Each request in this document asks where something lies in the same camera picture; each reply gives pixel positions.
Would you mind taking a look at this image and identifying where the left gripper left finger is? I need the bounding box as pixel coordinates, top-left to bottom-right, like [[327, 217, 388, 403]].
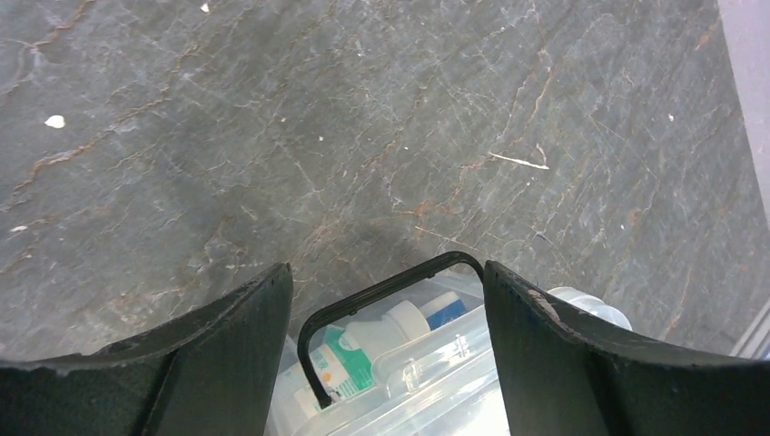
[[1, 263, 293, 435]]

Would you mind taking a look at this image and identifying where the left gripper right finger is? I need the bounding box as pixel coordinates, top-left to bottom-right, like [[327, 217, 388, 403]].
[[483, 261, 769, 435]]

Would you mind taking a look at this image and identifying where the blue white bandage roll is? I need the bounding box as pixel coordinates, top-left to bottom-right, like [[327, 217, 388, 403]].
[[420, 292, 468, 331]]

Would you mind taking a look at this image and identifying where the clear first aid box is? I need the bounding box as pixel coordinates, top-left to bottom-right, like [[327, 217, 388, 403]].
[[264, 250, 634, 436]]

